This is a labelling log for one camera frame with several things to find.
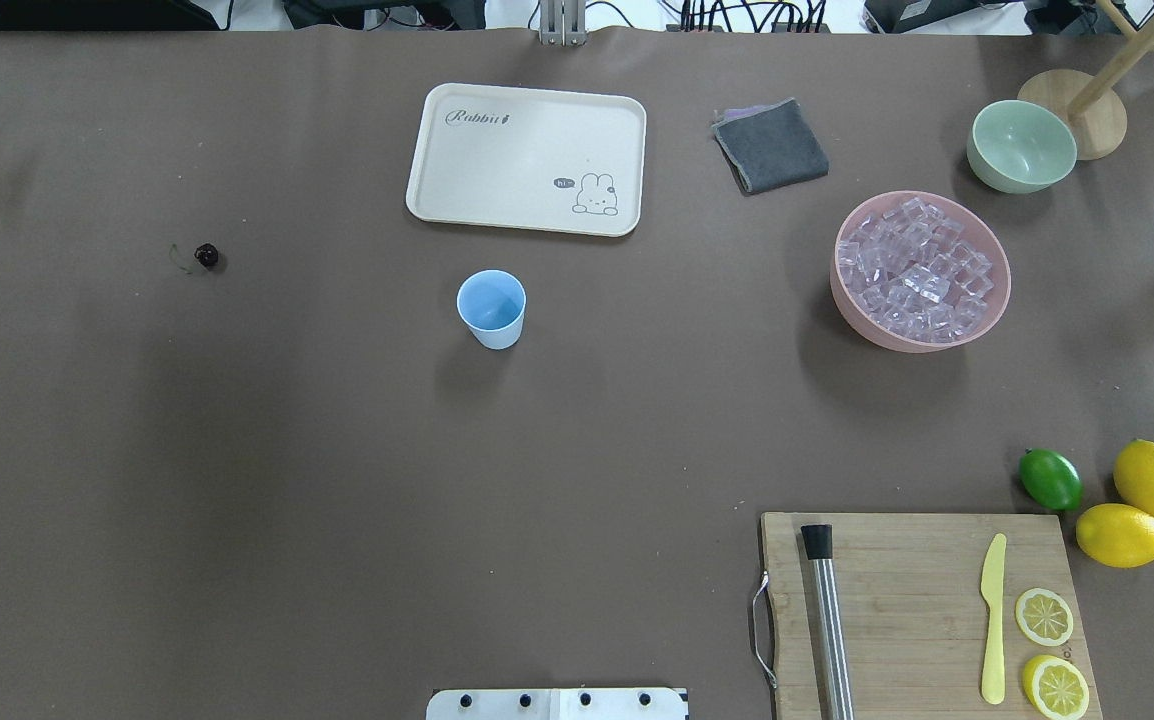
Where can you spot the whole yellow lemon lower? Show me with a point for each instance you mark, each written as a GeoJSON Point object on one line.
{"type": "Point", "coordinates": [1117, 535]}

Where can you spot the steel muddler black tip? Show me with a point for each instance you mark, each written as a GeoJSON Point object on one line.
{"type": "Point", "coordinates": [818, 547]}

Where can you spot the lemon slice upper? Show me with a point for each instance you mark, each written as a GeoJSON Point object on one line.
{"type": "Point", "coordinates": [1044, 617]}

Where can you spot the mint green bowl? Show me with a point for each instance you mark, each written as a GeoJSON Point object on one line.
{"type": "Point", "coordinates": [1016, 146]}

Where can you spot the cream rabbit serving tray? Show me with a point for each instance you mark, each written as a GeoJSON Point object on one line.
{"type": "Point", "coordinates": [529, 158]}

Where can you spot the light blue cup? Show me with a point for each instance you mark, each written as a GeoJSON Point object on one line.
{"type": "Point", "coordinates": [492, 303]}

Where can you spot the grey folded cloth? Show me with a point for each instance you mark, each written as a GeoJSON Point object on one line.
{"type": "Point", "coordinates": [770, 146]}

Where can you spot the clear ice cube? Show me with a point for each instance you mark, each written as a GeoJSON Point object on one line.
{"type": "Point", "coordinates": [925, 283]}

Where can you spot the dark red cherry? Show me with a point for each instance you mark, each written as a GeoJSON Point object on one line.
{"type": "Point", "coordinates": [205, 257]}

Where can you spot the lemon slice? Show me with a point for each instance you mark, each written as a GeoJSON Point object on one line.
{"type": "Point", "coordinates": [1044, 617]}
{"type": "Point", "coordinates": [1056, 688]}

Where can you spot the bamboo cutting board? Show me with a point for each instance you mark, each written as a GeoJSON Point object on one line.
{"type": "Point", "coordinates": [914, 622]}

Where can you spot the wooden stand with round base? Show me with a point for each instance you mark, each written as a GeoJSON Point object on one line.
{"type": "Point", "coordinates": [1089, 105]}

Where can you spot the lemon slice lower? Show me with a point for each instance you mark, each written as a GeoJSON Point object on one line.
{"type": "Point", "coordinates": [1056, 688]}

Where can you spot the yellow plastic knife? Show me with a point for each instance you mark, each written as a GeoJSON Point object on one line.
{"type": "Point", "coordinates": [992, 588]}

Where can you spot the pink bowl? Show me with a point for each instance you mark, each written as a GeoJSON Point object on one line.
{"type": "Point", "coordinates": [889, 232]}

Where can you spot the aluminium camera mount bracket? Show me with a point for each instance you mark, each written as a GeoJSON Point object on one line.
{"type": "Point", "coordinates": [562, 23]}

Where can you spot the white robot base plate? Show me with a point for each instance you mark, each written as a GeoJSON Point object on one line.
{"type": "Point", "coordinates": [560, 703]}

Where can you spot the green lime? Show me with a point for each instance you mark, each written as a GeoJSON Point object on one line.
{"type": "Point", "coordinates": [1050, 479]}

